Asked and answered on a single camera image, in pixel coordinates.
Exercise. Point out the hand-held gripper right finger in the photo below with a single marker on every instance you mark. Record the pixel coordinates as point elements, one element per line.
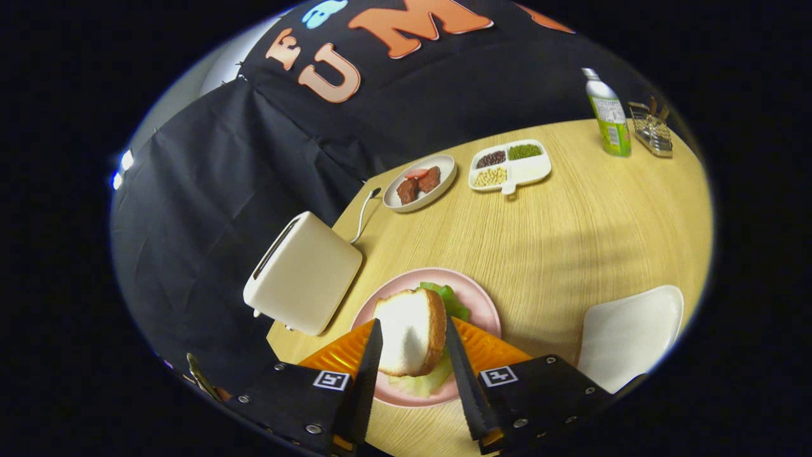
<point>545,397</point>

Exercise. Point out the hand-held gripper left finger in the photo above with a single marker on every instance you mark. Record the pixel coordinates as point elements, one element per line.
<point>285,397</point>

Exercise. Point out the green lettuce leaf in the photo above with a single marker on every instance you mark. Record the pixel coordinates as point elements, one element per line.
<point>453,304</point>

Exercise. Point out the toasted bread slice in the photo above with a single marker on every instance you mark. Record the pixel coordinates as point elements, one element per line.
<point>406,330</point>

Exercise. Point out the white rectangular plate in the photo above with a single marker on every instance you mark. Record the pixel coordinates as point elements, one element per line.
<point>628,336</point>

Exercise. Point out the pink round plate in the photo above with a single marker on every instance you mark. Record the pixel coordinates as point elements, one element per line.
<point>476,298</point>

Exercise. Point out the white toaster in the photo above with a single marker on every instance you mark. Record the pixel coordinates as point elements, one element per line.
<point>304,273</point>

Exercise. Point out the black backdrop cloth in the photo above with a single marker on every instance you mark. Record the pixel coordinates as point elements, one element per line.
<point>209,209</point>

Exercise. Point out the yellow beans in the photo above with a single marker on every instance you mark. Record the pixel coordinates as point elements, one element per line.
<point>490,176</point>

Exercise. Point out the white divided dish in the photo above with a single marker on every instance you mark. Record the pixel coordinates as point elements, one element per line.
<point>530,170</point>

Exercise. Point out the brown meat piece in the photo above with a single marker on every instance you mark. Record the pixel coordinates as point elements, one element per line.
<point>407,190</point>
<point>429,179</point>

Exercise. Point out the dark beans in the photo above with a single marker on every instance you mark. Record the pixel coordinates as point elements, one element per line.
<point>491,158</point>

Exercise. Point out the green beans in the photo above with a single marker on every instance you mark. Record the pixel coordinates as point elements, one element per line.
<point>524,152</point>

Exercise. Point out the round grey plate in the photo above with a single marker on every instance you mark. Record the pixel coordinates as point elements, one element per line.
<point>447,168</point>

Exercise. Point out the pink sausage slice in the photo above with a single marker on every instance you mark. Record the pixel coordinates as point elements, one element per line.
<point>416,173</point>

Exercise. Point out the silver green bottle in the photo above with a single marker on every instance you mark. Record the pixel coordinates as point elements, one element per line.
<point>610,120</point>

